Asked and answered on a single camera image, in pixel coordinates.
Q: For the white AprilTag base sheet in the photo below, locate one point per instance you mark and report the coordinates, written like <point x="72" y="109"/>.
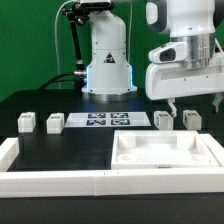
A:
<point x="107" y="119"/>

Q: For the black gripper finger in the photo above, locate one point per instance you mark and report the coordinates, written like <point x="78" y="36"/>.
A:
<point x="217" y="100"/>
<point x="171" y="103"/>

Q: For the white U-shaped obstacle fence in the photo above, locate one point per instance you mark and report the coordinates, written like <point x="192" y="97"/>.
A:
<point x="104" y="182"/>

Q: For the white square tabletop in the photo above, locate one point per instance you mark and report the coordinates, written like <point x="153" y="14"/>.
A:
<point x="160" y="149"/>

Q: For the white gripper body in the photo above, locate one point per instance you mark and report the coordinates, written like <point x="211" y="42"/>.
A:
<point x="167" y="81"/>

